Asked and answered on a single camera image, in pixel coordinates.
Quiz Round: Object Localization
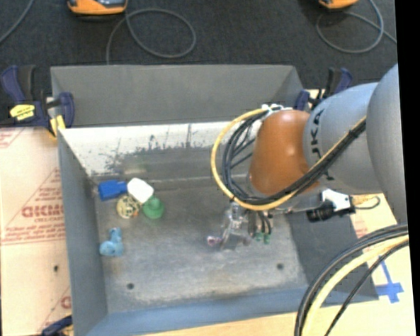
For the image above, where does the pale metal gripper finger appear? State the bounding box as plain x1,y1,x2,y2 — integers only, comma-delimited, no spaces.
219,230,254,252
222,202,244,235

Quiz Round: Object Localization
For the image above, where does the grey metal bin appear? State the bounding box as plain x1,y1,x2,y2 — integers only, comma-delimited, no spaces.
49,47,381,336

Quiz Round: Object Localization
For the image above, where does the green plastic toy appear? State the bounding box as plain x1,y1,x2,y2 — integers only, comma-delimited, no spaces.
141,195,166,220

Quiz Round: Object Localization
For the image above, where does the white bottle cap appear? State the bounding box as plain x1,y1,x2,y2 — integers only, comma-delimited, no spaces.
125,176,155,205

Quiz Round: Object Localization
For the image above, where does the round yellow patterned disc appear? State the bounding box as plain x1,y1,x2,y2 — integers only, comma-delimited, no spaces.
115,194,142,220

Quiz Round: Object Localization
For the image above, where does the light blue toy animal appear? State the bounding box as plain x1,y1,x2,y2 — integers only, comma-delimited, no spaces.
97,227,125,258

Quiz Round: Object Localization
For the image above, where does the blue box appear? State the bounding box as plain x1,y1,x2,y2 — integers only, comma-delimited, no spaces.
96,178,129,202

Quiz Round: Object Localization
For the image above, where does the brown cardboard board, red print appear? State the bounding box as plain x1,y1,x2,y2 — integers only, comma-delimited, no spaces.
0,84,407,336

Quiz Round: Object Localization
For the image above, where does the black cylinder on white bracket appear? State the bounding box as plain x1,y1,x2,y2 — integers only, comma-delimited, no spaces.
305,186,356,224

